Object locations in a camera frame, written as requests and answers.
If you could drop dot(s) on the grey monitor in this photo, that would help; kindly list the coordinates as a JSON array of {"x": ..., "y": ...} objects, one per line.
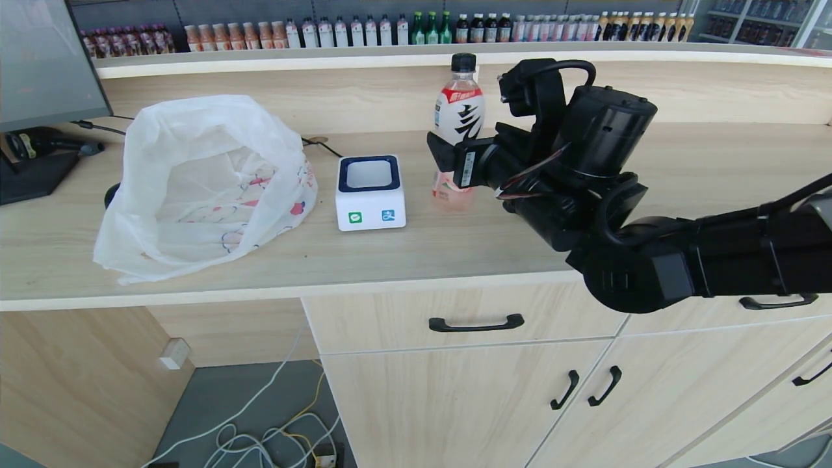
[{"x": 45, "y": 58}]

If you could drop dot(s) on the white barcode scanner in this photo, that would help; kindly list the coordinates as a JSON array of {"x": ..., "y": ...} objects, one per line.
[{"x": 369, "y": 201}]

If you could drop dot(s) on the black handheld scanner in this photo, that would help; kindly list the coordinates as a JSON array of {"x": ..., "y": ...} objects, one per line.
[{"x": 45, "y": 142}]

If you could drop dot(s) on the grey shop shelf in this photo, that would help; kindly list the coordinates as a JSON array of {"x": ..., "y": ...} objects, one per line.
[{"x": 760, "y": 23}]

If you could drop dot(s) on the narrow wooden drawer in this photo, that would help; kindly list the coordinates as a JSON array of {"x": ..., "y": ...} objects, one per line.
[{"x": 715, "y": 315}]

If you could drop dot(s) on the row of bottles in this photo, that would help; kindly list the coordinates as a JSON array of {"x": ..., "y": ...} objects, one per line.
[{"x": 390, "y": 31}]

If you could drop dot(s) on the wooden counter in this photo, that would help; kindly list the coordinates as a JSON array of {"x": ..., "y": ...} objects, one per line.
[{"x": 455, "y": 247}]

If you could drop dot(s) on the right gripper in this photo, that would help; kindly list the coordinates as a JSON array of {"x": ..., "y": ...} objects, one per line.
[{"x": 489, "y": 166}]

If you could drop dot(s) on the black power strip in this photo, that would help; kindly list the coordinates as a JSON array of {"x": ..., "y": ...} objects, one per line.
[{"x": 328, "y": 458}]

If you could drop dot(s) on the clear pink drink bottle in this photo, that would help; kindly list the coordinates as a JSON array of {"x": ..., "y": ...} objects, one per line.
[{"x": 460, "y": 110}]

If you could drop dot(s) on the wooden cupboard door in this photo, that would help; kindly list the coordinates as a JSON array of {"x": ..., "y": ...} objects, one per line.
[
  {"x": 682, "y": 383},
  {"x": 780, "y": 416},
  {"x": 442, "y": 409}
]

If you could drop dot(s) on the wide wooden drawer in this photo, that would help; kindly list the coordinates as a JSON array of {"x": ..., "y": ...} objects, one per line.
[{"x": 403, "y": 312}]

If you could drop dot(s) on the white plastic shopping bag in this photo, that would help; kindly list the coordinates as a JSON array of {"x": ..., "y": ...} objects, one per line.
[{"x": 195, "y": 195}]

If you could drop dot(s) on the white wall socket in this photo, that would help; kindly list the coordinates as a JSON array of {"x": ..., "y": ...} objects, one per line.
[{"x": 175, "y": 353}]

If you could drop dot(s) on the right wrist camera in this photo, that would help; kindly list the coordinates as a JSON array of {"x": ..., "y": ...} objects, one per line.
[{"x": 543, "y": 97}]

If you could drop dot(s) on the black round object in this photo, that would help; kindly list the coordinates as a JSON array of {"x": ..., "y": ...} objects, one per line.
[{"x": 112, "y": 195}]

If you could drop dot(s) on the black monitor stand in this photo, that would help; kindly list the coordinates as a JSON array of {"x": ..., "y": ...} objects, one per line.
[{"x": 32, "y": 179}]

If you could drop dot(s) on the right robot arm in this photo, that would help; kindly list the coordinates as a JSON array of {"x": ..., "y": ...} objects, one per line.
[{"x": 650, "y": 266}]

